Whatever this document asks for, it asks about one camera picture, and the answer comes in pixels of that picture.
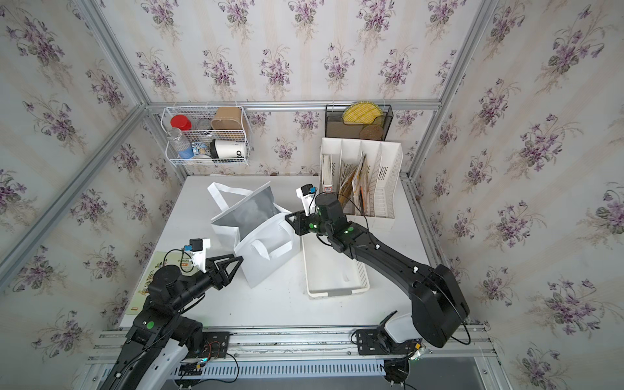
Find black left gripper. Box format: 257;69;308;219
166;255;244;317

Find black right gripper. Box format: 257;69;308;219
283;207;333;238

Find white insulated delivery bag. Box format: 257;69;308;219
207;182;302;289

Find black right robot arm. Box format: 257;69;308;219
284;193;470;348

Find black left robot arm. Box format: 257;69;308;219
101;254;244;389

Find white perforated plastic basket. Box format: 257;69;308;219
302;235;370;298

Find green illustrated children's book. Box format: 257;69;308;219
125;251;167;315

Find yellow brown magazines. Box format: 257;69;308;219
338;152;371;216

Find white plastic file organizer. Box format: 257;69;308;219
318;138;403;232

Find white black paper cup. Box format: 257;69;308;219
210;139;246;159

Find clear plastic water bottle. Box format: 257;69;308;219
168;128;194;160

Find red lidded jar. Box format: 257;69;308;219
170;115;193;131

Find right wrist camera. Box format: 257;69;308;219
296;184;317;216

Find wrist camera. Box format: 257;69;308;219
184;238;211;273
296;184;317;216

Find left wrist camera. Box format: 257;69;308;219
184;238;211;273

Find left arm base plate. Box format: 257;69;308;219
185;331;231;360

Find black mesh wall holder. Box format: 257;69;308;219
325;105;394;141

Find white wire wall basket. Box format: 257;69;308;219
160;105;252;166

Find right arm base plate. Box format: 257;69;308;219
349;328;423;357

